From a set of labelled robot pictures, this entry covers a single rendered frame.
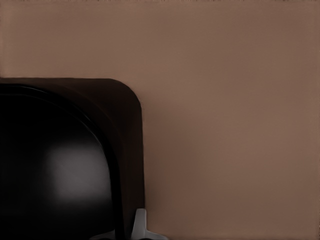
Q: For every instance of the black round plate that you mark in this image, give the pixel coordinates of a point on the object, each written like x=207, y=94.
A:
x=50, y=155

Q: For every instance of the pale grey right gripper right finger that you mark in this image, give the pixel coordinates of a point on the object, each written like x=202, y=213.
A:
x=140, y=223

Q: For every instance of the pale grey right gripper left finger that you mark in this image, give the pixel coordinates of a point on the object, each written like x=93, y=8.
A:
x=106, y=236

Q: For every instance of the dark brown rounded tray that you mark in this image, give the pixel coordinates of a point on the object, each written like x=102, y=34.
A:
x=125, y=120

